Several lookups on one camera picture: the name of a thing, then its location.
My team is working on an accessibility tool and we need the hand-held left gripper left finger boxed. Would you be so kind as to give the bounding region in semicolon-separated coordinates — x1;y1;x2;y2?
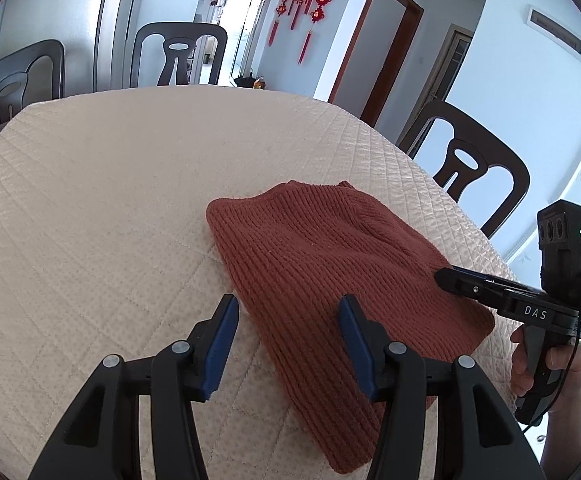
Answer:
28;294;240;480

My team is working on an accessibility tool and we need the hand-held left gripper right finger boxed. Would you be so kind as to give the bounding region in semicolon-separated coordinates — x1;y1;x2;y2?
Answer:
337;294;541;480

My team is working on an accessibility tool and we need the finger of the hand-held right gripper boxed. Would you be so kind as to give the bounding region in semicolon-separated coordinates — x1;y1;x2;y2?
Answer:
434;266;546;311

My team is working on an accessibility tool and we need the rust knitted sweater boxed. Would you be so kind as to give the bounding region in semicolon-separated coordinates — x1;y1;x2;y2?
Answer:
205;180;496;476

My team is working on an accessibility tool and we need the person's right hand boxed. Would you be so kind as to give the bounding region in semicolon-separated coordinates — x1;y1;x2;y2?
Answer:
510;332;581;402

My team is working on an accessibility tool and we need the dark wooden chair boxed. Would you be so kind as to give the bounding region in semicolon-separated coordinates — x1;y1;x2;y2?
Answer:
129;21;228;88
397;100;531;241
0;39;66;126

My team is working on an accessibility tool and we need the beige quilted table cover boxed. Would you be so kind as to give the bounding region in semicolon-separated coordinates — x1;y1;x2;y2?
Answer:
0;85;526;480

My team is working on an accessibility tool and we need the grey framed door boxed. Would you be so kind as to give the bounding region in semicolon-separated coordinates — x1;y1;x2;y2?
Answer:
397;24;475;153

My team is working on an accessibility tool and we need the brown wooden door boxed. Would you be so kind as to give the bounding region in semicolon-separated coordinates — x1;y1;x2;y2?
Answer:
327;0;425;128

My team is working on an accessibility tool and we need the framed wall picture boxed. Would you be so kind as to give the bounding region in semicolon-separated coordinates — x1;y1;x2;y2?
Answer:
526;6;581;63

